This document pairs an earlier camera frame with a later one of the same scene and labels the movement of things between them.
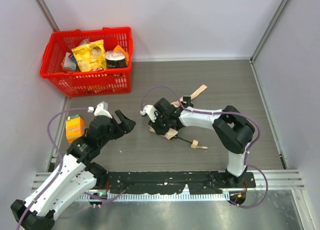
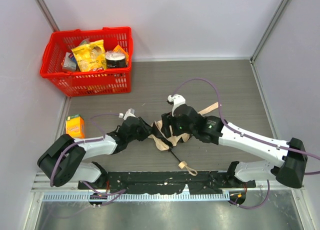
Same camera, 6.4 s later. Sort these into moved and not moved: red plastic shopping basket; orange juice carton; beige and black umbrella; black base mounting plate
Moved: beige and black umbrella
Not moved: red plastic shopping basket; black base mounting plate; orange juice carton
